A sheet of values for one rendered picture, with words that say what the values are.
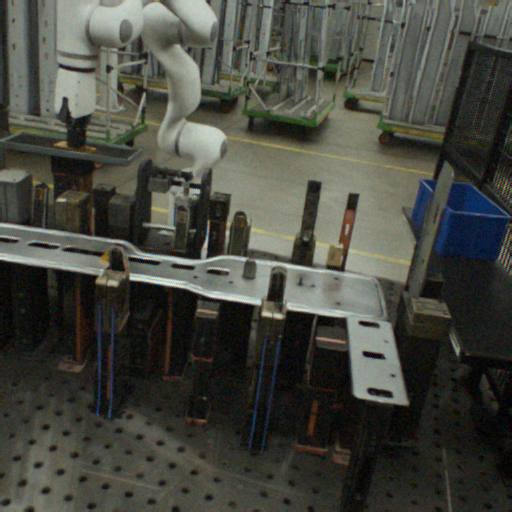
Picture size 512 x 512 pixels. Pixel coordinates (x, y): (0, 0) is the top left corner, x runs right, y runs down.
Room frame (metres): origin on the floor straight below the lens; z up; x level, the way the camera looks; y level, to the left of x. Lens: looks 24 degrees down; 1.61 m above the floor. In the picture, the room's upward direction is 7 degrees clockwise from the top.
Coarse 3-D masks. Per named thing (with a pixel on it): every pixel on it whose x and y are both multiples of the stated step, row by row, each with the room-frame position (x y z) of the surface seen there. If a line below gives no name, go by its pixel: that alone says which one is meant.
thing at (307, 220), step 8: (312, 184) 1.36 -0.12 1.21; (320, 184) 1.39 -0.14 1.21; (312, 192) 1.36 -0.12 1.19; (320, 192) 1.39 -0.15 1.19; (312, 200) 1.39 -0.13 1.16; (304, 208) 1.38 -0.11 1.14; (312, 208) 1.39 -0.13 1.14; (304, 216) 1.38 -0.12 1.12; (312, 216) 1.39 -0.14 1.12; (304, 224) 1.38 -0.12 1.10; (312, 224) 1.38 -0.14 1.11; (312, 232) 1.37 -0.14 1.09; (312, 240) 1.37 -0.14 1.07
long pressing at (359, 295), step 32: (0, 224) 1.36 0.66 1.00; (0, 256) 1.19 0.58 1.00; (32, 256) 1.20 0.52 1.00; (64, 256) 1.22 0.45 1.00; (96, 256) 1.25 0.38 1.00; (128, 256) 1.28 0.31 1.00; (160, 256) 1.29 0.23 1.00; (224, 256) 1.33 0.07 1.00; (192, 288) 1.15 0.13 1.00; (224, 288) 1.17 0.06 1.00; (256, 288) 1.19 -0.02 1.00; (288, 288) 1.21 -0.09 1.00; (320, 288) 1.23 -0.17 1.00; (352, 288) 1.25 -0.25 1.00; (384, 320) 1.12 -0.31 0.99
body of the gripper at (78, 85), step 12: (60, 72) 1.23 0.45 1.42; (72, 72) 1.23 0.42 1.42; (84, 72) 1.25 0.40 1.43; (60, 84) 1.23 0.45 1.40; (72, 84) 1.23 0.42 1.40; (84, 84) 1.26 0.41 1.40; (60, 96) 1.23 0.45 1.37; (72, 96) 1.23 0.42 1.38; (84, 96) 1.26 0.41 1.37; (60, 108) 1.23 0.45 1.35; (72, 108) 1.23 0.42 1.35; (84, 108) 1.26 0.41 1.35
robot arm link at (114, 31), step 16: (112, 0) 1.37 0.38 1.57; (128, 0) 1.29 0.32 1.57; (144, 0) 1.45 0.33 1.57; (96, 16) 1.22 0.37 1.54; (112, 16) 1.22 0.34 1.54; (128, 16) 1.25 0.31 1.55; (96, 32) 1.22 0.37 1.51; (112, 32) 1.21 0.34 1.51; (128, 32) 1.25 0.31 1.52; (112, 48) 1.24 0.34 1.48
